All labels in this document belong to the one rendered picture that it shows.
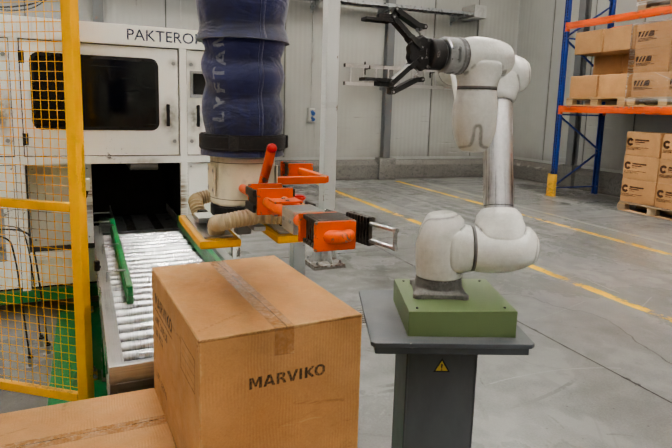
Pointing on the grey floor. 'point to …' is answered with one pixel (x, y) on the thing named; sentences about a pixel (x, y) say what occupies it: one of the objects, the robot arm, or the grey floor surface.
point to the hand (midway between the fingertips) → (366, 49)
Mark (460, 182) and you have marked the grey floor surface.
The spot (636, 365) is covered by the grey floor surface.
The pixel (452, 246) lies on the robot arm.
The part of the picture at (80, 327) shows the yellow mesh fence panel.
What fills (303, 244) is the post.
